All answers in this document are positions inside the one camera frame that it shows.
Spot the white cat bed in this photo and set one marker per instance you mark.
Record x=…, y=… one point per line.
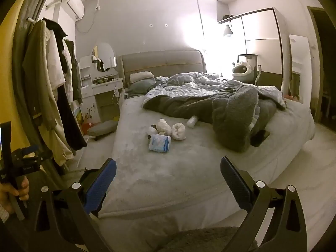
x=242, y=70

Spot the grey floor cushion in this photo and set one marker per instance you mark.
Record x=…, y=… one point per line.
x=103, y=129

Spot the small black object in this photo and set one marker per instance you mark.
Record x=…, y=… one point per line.
x=227, y=89

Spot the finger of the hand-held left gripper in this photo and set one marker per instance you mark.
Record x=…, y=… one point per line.
x=30, y=150
x=36, y=158

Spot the black phone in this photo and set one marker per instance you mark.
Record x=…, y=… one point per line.
x=260, y=137

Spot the dark green vest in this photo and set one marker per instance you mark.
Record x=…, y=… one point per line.
x=74, y=73

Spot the white power strip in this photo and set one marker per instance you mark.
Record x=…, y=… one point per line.
x=115, y=91

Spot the beige pants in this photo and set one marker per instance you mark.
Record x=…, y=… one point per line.
x=61, y=149

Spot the person's left hand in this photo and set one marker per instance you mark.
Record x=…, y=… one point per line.
x=8, y=194

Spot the long black garment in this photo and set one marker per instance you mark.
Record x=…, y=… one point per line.
x=69, y=120

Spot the black chair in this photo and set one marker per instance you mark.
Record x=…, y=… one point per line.
x=250, y=57

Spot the round mirror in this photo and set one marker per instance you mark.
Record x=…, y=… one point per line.
x=103, y=56

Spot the silver table lamp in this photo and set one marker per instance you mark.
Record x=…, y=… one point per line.
x=114, y=61

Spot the olive green jacket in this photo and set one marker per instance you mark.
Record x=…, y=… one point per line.
x=39, y=84

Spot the white standing panel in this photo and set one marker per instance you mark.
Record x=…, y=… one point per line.
x=298, y=65

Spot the white wardrobe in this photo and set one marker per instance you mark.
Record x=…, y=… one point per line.
x=262, y=42

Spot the white t-shirt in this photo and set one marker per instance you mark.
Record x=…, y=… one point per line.
x=55, y=63

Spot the person's left forearm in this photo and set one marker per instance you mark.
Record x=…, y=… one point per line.
x=3, y=215

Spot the short black garment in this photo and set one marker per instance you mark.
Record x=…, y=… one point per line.
x=56, y=31

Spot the yellow picture box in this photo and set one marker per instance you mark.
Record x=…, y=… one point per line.
x=78, y=116

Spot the white air conditioner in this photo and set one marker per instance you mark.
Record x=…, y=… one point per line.
x=74, y=6

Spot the grey upholstered bed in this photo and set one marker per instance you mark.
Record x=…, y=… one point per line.
x=183, y=168

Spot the blue white tissue packet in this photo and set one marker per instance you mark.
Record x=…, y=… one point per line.
x=159, y=143

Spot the white plastic bottle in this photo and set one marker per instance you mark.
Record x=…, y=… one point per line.
x=192, y=121

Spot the brown door frame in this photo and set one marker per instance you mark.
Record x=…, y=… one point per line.
x=313, y=57

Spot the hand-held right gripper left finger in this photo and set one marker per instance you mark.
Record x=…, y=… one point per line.
x=101, y=183

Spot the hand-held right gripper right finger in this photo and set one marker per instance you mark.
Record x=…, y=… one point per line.
x=235, y=183

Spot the dark grey fluffy blanket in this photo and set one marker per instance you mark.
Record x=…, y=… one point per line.
x=231, y=115

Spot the white dressing table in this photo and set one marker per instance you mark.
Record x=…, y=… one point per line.
x=105, y=86

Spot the red floor item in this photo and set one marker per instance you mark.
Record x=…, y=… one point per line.
x=86, y=128

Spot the white pillow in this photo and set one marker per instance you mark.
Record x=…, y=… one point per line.
x=141, y=76

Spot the person's grey fluffy robe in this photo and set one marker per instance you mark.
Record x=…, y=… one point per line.
x=207, y=240

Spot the white clothes rack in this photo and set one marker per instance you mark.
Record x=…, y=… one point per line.
x=56, y=4

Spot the grey green pillow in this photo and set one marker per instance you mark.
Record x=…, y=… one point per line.
x=141, y=88

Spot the white puffer jacket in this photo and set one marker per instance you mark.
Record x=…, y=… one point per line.
x=67, y=60

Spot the grey patterned duvet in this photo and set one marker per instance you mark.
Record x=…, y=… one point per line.
x=189, y=82

